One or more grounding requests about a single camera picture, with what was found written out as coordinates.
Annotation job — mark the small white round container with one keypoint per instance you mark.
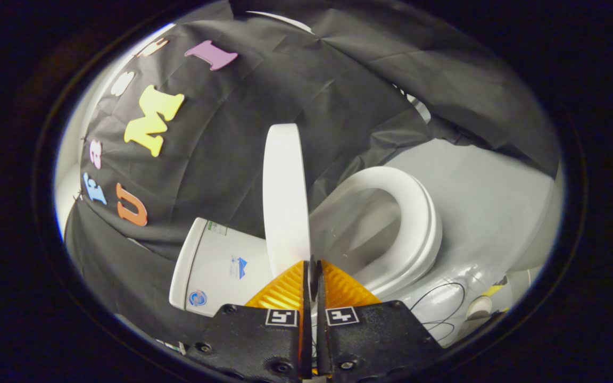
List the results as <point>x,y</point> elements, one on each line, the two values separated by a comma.
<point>479,308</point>

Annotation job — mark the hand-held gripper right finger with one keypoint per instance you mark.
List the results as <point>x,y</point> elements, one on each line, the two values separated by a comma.
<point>375,340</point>

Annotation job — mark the white toilet tank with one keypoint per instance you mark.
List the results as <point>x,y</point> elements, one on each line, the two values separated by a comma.
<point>216,266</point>

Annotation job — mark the white toilet lid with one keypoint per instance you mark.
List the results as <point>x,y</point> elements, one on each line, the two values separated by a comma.
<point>285,202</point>

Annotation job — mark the white toilet bowl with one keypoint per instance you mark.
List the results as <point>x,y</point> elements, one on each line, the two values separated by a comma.
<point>359,229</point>

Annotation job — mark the white toilet seat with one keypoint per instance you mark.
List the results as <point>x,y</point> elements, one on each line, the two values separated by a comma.
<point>418,223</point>

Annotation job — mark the black backdrop cloth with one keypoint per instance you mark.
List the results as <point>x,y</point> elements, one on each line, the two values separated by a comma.
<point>232,138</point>

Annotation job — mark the small yellow object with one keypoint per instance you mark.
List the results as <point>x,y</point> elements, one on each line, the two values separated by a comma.
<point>493,290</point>

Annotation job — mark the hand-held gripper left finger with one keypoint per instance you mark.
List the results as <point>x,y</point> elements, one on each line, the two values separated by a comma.
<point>253,346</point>

